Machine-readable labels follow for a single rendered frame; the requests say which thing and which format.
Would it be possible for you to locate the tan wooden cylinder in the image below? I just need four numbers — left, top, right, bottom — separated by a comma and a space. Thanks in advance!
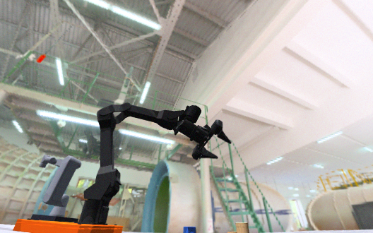
235, 223, 249, 233

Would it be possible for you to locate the blue block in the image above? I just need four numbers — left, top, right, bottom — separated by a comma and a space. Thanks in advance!
183, 227, 196, 233

